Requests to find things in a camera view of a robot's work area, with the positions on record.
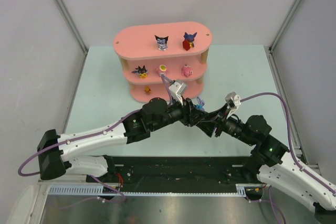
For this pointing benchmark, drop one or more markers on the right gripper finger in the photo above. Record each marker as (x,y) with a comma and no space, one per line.
(220,114)
(210,129)

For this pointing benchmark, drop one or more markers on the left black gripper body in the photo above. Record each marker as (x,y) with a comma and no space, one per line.
(189,112)

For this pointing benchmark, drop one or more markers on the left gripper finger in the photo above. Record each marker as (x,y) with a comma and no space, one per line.
(197,121)
(195,113)

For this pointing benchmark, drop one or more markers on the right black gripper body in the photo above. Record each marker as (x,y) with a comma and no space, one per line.
(219,124)

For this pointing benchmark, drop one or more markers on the purple bunny figurine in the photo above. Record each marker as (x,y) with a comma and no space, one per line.
(200,104)

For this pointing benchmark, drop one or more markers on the pink bear figurine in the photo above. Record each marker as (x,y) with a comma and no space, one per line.
(186,70)

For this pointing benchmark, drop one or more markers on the yellow mouse dragon-costume figurine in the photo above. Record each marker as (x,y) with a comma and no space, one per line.
(141,71)

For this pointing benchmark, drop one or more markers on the yellow mouse navy-hood figurine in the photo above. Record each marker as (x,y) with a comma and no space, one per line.
(188,42)

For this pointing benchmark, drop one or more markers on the black purple-bow imp figurine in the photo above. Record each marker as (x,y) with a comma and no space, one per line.
(161,42)

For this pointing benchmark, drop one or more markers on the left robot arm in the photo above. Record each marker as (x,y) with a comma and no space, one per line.
(55,151)

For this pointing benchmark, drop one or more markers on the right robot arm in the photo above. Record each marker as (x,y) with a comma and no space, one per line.
(271,162)

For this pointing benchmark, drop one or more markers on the pink three-tier shelf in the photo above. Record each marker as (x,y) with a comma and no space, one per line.
(136,46)

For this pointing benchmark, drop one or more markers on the yellow bear figurine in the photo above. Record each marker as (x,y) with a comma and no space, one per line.
(147,90)

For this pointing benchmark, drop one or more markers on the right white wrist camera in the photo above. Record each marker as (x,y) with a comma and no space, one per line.
(233,102)

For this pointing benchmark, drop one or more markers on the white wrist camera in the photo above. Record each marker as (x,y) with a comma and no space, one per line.
(177,88)
(233,102)

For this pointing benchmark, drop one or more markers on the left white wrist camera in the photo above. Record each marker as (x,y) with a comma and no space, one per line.
(177,88)

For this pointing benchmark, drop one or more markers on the grey slotted cable duct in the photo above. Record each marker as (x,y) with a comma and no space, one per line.
(233,190)

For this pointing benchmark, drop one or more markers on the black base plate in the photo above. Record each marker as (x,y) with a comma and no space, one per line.
(114,160)

